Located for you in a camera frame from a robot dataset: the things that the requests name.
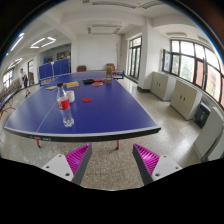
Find ceiling air conditioner unit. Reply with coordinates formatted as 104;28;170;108
87;24;123;36

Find group of ceiling lights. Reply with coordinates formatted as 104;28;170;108
4;32;57;69

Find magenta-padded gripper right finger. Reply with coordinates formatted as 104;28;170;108
132;143;183;187

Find blue table with red legs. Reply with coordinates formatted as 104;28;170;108
0;87;21;119

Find brown cardboard box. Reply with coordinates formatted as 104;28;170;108
105;65;114;85

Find person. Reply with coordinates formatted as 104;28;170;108
19;68;32;99

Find dark-framed glass door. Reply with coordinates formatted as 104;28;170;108
128;35;143;80

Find dark-framed large window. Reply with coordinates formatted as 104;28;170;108
162;39;224;109

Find clear red-labelled water bottle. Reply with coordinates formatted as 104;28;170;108
55;82;75;128

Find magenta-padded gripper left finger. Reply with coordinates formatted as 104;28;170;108
41;143;93;186

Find white two-door cabinet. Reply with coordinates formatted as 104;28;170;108
149;71;174;102
170;79;203;121

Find folded blue table tennis tables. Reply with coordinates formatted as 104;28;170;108
38;58;71;85

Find black bin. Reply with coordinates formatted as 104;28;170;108
193;101;212;129

